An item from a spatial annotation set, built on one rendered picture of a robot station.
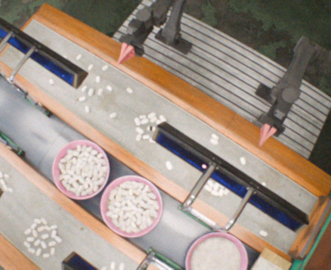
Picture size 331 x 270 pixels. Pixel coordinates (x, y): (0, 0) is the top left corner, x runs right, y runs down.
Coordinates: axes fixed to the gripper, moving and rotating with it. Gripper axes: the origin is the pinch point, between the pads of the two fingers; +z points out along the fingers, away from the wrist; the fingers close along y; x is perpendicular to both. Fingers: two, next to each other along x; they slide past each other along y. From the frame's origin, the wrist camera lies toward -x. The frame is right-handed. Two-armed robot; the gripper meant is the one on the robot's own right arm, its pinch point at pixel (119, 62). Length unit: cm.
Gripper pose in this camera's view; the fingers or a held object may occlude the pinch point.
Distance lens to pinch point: 124.4
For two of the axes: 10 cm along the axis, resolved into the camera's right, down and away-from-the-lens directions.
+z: -5.3, 8.3, -1.8
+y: 8.5, 5.1, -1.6
